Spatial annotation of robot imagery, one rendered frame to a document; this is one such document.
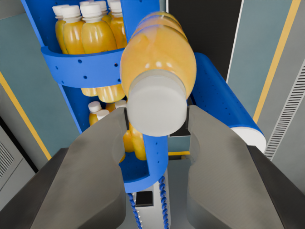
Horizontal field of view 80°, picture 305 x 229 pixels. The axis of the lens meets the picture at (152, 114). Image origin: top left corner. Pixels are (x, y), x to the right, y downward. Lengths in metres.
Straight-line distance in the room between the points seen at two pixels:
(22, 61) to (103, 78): 1.66
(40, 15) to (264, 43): 1.66
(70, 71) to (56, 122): 1.88
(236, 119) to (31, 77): 1.77
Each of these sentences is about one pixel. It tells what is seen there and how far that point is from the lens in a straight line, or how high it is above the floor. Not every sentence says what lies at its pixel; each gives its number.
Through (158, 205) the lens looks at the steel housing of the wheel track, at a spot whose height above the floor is 0.93.
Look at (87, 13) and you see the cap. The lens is 0.41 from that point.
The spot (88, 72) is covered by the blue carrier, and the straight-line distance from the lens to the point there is 0.38.
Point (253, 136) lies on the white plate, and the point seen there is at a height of 1.04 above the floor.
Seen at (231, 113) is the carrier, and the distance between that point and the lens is 0.85.
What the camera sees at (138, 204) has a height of 1.08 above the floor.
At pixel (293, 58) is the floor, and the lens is 2.09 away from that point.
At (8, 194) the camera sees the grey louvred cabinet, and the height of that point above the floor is 0.50.
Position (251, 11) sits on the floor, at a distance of 1.76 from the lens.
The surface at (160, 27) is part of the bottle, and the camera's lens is 0.18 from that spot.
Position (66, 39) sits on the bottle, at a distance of 0.48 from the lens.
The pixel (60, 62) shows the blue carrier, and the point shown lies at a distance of 0.41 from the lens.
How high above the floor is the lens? 1.57
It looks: 53 degrees down
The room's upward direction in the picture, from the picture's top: 179 degrees clockwise
